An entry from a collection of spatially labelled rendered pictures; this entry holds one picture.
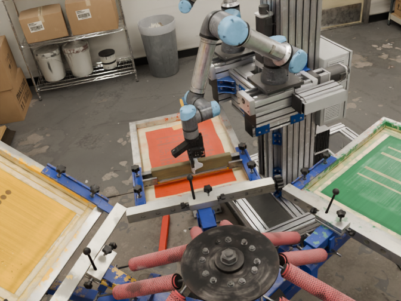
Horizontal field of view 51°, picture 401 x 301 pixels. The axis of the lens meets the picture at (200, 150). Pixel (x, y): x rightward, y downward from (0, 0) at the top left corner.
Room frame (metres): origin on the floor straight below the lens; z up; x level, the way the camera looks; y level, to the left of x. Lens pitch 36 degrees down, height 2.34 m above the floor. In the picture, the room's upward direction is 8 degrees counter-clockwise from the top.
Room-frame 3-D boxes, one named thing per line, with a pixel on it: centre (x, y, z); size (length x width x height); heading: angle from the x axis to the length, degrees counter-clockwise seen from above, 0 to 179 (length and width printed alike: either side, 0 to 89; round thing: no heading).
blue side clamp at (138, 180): (1.61, 0.33, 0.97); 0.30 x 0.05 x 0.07; 6
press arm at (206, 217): (1.32, 0.01, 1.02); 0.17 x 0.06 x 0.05; 6
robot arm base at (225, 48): (2.50, -0.29, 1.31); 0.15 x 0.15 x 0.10
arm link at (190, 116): (1.67, 0.03, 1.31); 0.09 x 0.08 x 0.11; 114
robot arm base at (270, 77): (2.03, -0.45, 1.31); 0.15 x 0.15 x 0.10
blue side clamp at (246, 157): (1.67, -0.23, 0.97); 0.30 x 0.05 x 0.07; 6
